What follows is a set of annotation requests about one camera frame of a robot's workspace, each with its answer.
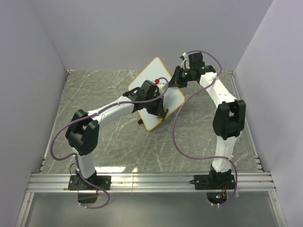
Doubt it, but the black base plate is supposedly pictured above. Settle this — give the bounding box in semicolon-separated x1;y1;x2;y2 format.
68;175;111;191
190;175;236;190

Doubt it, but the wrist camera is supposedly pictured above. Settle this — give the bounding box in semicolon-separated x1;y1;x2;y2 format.
180;52;190;70
154;79;166;95

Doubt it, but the yellow-framed whiteboard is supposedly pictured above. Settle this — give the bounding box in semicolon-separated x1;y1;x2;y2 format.
128;57;185;131

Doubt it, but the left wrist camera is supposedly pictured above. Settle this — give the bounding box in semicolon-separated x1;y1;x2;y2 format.
154;79;166;95

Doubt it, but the aluminium mounting rail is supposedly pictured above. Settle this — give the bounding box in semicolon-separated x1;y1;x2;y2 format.
26;172;276;193

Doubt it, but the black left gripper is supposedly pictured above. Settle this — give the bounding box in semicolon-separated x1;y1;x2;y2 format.
145;95;164;117

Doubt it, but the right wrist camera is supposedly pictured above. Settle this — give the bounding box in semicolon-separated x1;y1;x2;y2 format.
180;52;190;70

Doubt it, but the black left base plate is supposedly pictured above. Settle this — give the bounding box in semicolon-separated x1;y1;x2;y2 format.
68;175;111;191

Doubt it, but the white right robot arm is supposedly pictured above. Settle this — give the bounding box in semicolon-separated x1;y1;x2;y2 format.
169;51;246;190

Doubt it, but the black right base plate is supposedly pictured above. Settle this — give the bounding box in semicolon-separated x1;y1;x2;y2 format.
190;175;236;190

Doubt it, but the yellow whiteboard eraser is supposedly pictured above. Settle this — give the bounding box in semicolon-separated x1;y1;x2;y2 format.
157;107;169;122

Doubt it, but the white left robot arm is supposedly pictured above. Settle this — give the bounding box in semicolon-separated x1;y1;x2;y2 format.
65;80;169;190

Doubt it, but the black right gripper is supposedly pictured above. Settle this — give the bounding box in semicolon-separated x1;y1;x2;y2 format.
168;67;193;89

